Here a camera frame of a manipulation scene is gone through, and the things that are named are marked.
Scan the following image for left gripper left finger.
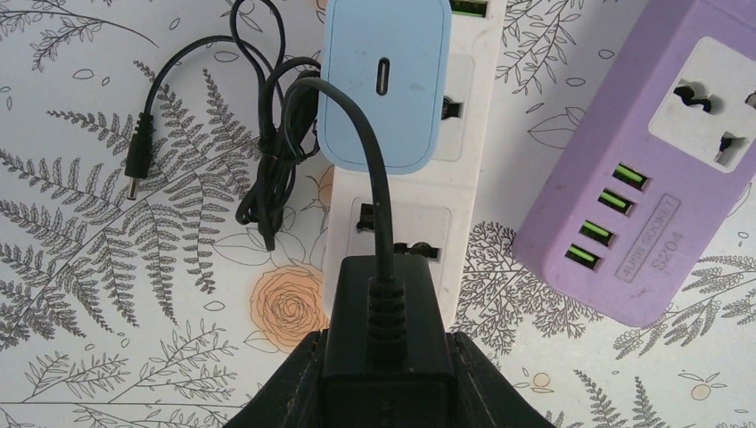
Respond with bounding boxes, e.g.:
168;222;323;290
224;330;327;428

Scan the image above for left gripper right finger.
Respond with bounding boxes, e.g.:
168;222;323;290
447;332;553;428

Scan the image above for white power strip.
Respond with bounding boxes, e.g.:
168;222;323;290
321;0;509;332

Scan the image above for blue cube socket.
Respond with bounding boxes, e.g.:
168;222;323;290
321;0;452;175

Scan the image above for floral table mat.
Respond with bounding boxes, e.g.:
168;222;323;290
1;1;755;427

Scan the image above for black power adapter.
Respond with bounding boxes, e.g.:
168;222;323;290
126;2;457;427

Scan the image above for purple power strip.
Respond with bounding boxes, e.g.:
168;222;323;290
513;1;755;327

